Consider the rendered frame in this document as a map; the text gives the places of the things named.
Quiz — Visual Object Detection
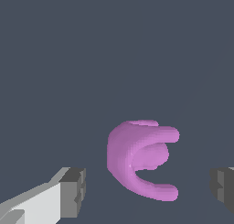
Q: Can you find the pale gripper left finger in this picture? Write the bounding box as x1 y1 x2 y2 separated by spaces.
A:
0 166 87 224

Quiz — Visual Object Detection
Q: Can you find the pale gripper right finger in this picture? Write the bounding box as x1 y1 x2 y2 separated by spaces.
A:
209 166 234 215

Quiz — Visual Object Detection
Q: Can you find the pink curved C-shaped object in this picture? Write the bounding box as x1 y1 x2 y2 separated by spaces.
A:
106 120 181 202

